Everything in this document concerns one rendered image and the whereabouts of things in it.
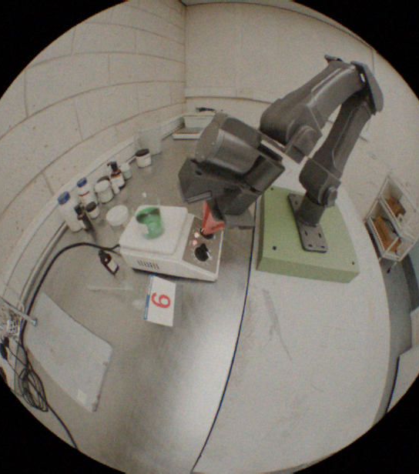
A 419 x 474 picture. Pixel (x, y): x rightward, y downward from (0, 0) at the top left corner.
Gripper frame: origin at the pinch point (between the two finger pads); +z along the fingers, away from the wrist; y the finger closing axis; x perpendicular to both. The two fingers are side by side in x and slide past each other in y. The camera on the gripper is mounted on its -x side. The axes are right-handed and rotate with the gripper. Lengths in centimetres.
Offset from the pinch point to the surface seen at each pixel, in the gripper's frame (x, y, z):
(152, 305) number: -12.7, 12.2, 6.2
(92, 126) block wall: -33, -59, 9
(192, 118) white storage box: 32, -107, 11
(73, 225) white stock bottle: -31.9, -17.7, 24.1
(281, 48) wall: 66, -126, -95
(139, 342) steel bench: -16.6, 18.7, 9.9
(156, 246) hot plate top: -10.8, 2.7, 1.6
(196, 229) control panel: -1.8, -0.8, 1.4
